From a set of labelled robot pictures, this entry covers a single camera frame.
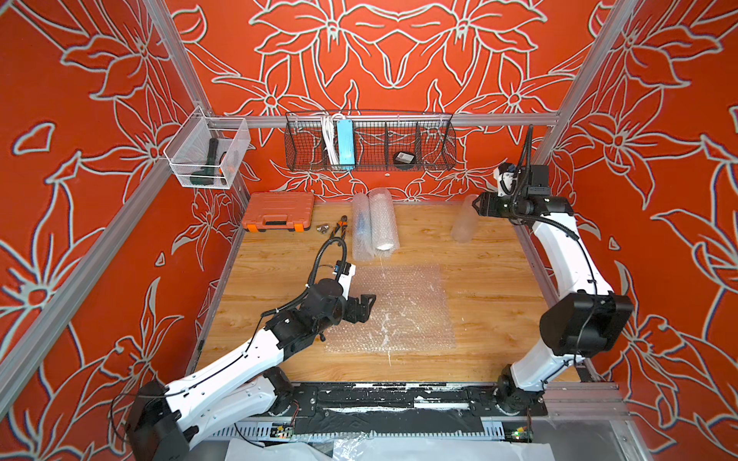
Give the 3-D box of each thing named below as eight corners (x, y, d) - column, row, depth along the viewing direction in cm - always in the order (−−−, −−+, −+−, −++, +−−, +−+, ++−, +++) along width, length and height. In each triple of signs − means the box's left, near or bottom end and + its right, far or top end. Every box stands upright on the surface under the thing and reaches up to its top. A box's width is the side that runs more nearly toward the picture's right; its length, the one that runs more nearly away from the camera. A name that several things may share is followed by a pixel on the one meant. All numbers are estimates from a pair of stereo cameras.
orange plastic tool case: (244, 232, 111) (239, 223, 107) (255, 199, 123) (252, 191, 119) (310, 231, 111) (308, 223, 107) (315, 199, 123) (314, 190, 119)
